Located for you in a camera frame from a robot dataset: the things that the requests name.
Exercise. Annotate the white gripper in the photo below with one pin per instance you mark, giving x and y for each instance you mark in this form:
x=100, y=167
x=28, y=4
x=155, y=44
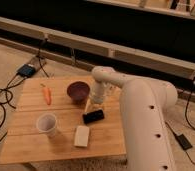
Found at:
x=97, y=95

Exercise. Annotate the black eraser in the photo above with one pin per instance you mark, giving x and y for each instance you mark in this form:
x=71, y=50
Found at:
x=93, y=116

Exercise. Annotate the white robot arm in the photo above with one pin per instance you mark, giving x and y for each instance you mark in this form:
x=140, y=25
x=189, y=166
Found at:
x=142, y=102

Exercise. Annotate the dark purple bowl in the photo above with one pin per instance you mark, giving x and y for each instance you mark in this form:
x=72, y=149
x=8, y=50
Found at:
x=78, y=91

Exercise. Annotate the small clear bottle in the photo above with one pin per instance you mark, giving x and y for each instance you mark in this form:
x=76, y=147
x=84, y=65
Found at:
x=110, y=89

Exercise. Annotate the white sponge block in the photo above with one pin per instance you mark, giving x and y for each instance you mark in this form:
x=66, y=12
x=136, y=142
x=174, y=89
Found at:
x=81, y=136

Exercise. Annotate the wooden table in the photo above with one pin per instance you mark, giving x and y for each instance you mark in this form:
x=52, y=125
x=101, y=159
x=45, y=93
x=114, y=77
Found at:
x=25, y=144

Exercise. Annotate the orange carrot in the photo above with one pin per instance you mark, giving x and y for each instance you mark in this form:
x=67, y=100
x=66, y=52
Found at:
x=47, y=94

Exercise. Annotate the white plastic cup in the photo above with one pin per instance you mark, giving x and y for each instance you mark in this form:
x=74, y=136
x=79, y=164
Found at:
x=47, y=124

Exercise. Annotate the black power adapter box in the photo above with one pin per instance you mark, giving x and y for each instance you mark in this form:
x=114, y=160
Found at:
x=26, y=71

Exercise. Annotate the black power brick right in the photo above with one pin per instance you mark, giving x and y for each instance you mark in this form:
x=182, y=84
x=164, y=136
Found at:
x=183, y=142

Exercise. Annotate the white baseboard rail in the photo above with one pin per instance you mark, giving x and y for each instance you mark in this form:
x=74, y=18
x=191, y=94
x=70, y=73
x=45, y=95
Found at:
x=91, y=52

